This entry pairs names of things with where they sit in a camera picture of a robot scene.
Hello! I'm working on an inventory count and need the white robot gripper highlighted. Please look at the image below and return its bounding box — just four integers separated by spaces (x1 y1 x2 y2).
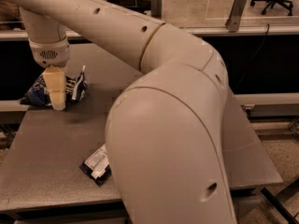
29 38 70 110

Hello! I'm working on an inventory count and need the metal railing bracket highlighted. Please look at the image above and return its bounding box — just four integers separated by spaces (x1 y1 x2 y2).
150 0 162 18
225 0 247 32

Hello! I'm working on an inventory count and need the right metal railing bracket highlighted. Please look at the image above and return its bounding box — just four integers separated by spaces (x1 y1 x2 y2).
225 0 247 32

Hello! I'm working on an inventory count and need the dark blue snack bar wrapper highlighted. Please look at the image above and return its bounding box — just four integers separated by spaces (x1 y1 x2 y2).
79 144 111 185

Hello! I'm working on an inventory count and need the black cable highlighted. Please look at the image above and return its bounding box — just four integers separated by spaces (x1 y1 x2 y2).
234 23 271 93

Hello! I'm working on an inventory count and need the blue chip bag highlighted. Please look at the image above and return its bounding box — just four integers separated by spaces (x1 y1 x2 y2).
20 66 88 106

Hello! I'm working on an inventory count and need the black office chair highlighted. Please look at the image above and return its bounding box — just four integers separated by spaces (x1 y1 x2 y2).
250 0 293 16

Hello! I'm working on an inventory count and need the middle metal railing bracket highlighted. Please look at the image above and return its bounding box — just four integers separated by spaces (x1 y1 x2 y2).
150 0 162 18

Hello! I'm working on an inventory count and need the horizontal metal rail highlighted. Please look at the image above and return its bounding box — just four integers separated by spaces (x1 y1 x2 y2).
0 25 299 41

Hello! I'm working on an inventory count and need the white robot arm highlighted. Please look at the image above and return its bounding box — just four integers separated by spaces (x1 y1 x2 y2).
9 0 236 224

